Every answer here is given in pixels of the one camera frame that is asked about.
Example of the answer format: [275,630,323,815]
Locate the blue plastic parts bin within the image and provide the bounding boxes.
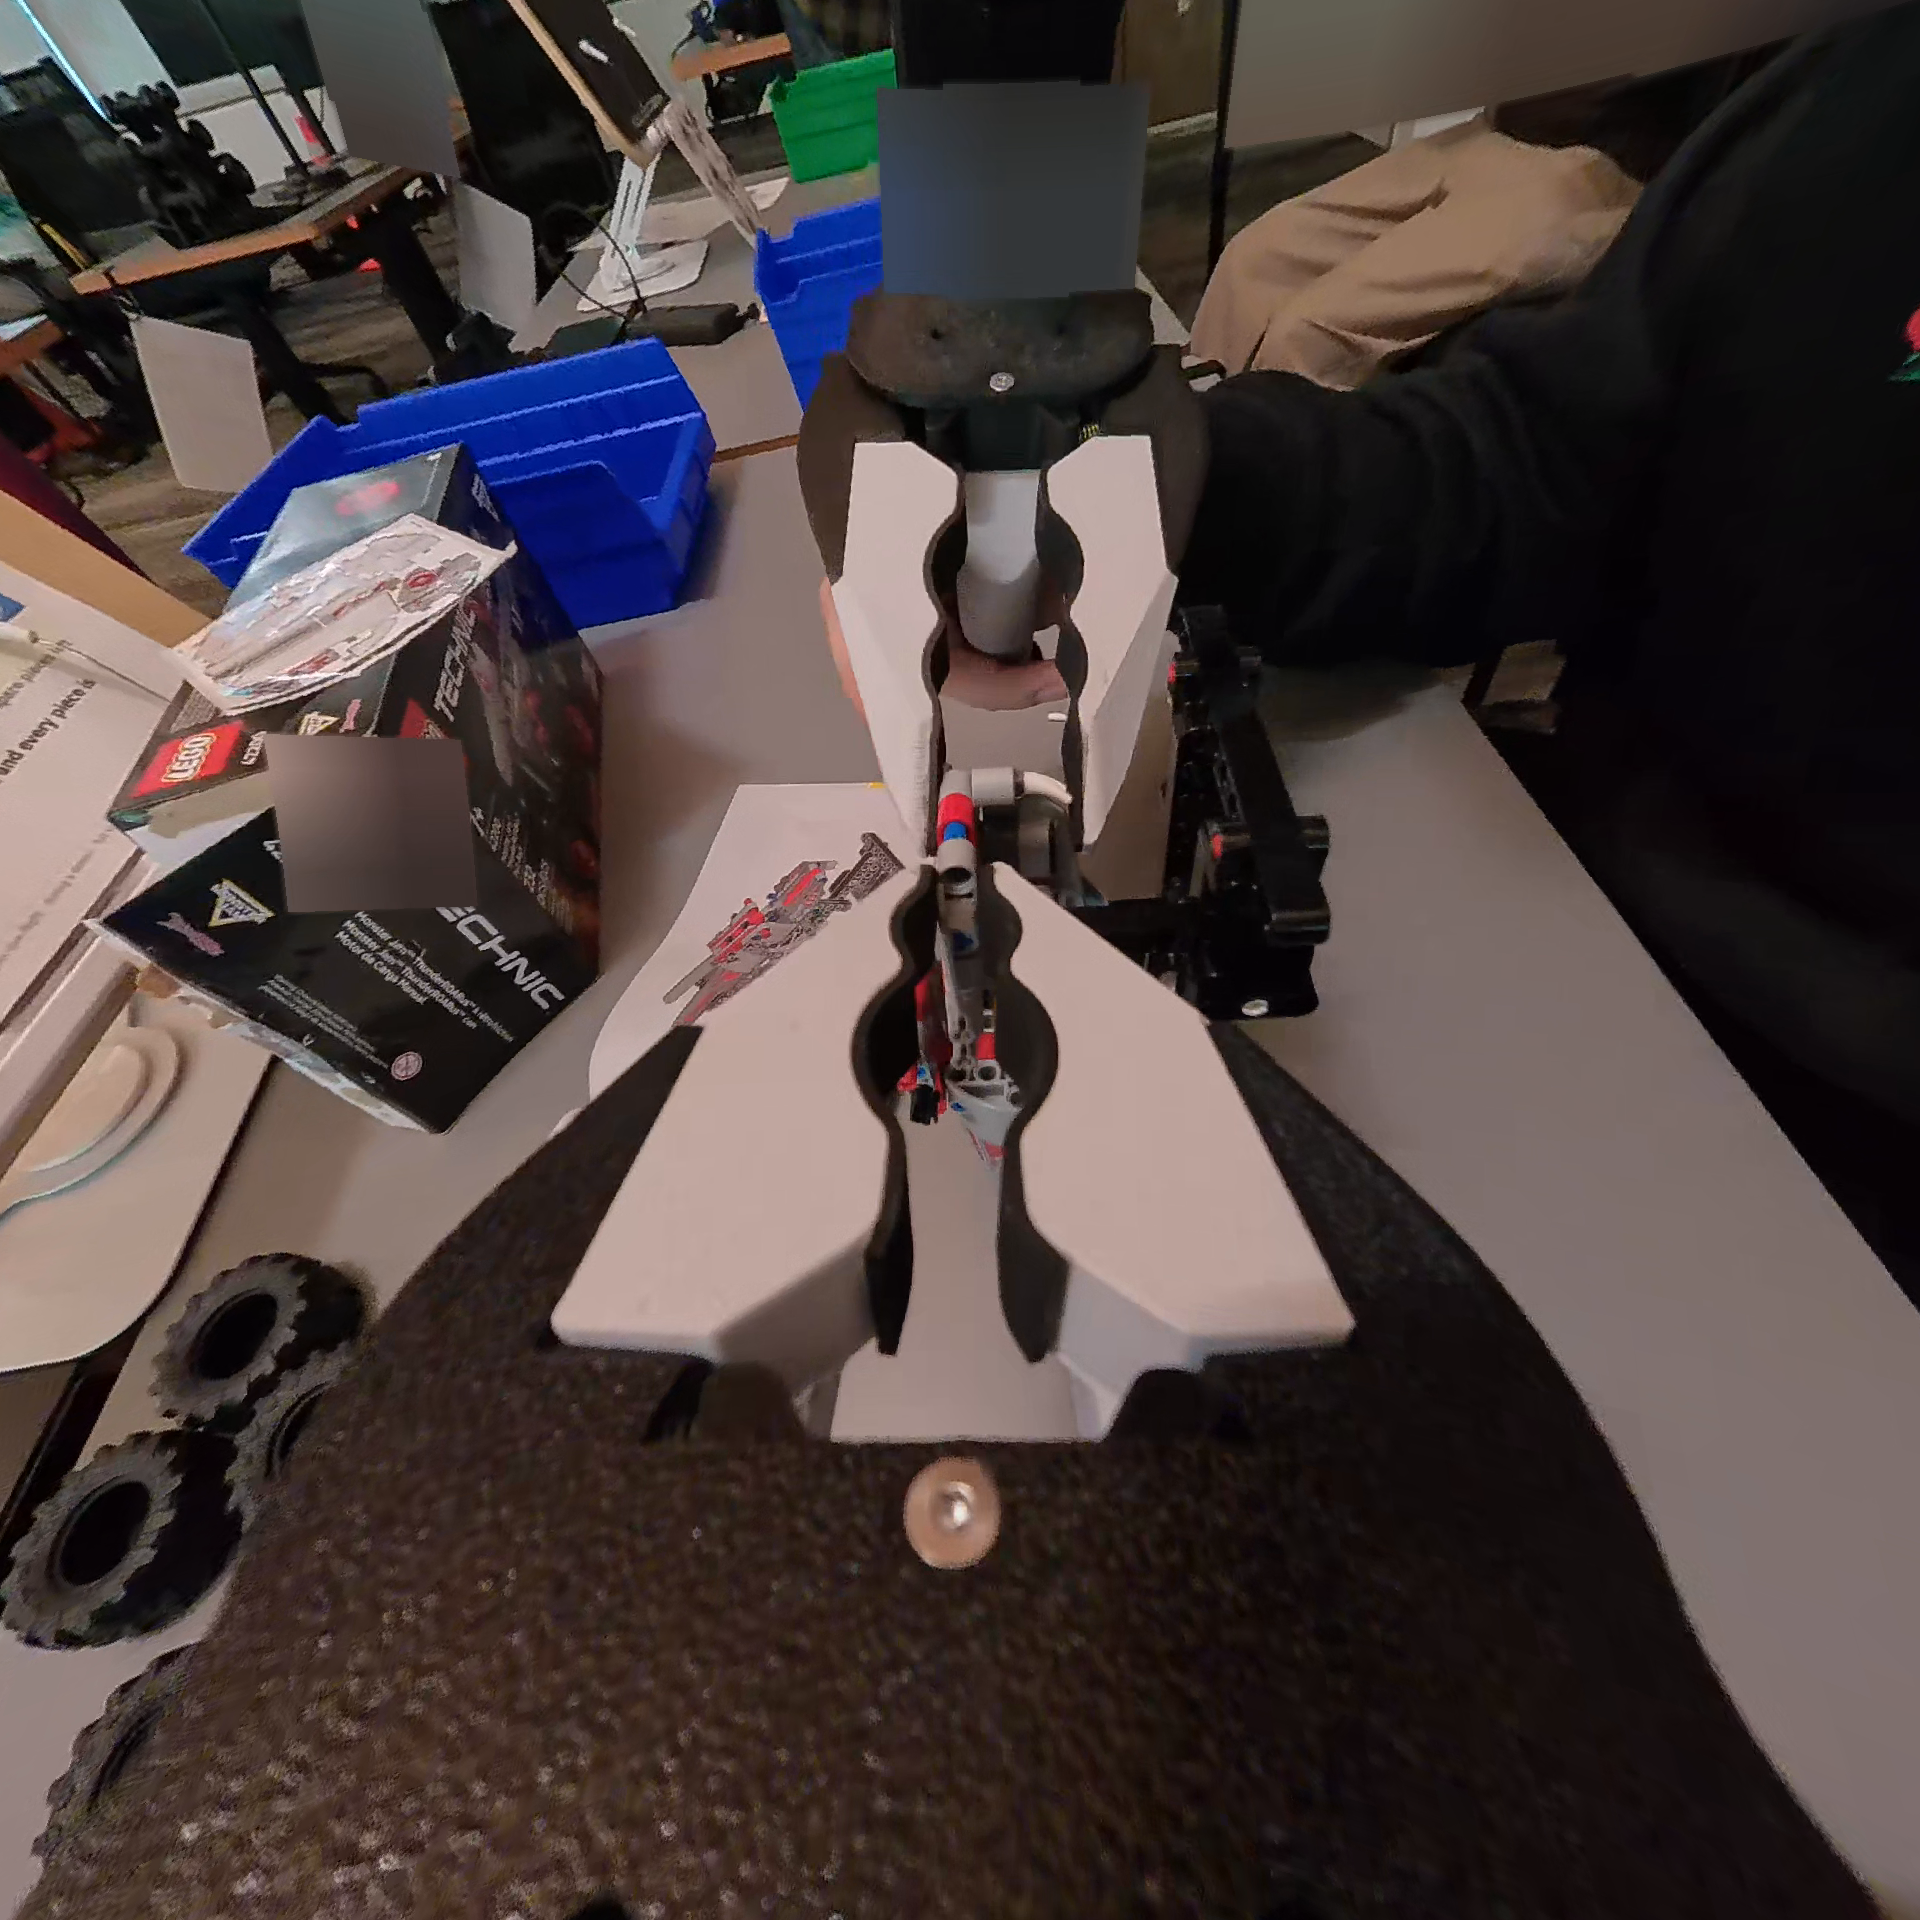
[181,333,720,630]
[751,193,892,413]

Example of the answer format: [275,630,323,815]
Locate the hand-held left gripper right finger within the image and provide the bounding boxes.
[989,874,1358,1446]

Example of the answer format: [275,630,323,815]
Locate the black toy set box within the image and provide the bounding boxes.
[95,443,601,1131]

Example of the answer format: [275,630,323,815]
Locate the brown cardboard sheet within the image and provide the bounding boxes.
[0,486,209,656]

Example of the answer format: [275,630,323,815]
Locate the person's right forearm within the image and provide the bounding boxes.
[1194,229,1772,675]

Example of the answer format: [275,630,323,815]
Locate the black toy brick chassis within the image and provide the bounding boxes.
[1052,602,1334,1025]

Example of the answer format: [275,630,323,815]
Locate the person's dark-clothed body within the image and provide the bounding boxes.
[1499,0,1920,1198]

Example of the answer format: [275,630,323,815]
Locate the white printed leaflet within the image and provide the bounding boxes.
[0,559,209,1044]

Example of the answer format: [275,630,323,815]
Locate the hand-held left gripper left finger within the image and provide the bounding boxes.
[552,874,920,1446]

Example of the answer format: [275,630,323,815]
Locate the wooden top desk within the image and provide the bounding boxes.
[67,156,452,302]

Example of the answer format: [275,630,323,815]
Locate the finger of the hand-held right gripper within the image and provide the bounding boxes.
[1052,439,1185,851]
[826,443,989,827]

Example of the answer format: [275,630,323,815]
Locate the grey toy brick model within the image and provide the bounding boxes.
[901,764,1085,1164]

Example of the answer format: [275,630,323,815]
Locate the green plastic bin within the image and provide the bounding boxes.
[773,53,901,184]

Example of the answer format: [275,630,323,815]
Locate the white card sheet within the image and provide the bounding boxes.
[0,960,275,1378]

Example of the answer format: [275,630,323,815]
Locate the sticker sheet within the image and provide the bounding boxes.
[176,516,520,717]

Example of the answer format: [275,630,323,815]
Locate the grey desk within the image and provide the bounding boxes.
[0,407,1920,1920]

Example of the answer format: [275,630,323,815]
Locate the black toy tyre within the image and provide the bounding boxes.
[0,1427,249,1654]
[233,1361,361,1488]
[155,1248,366,1427]
[38,1640,199,1895]

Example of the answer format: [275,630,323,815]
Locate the open instruction booklet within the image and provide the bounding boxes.
[588,779,920,1108]

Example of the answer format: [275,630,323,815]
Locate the person's right hand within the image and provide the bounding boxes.
[936,642,1074,725]

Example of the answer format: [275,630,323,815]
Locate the white standing card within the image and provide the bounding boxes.
[452,173,540,356]
[133,315,275,498]

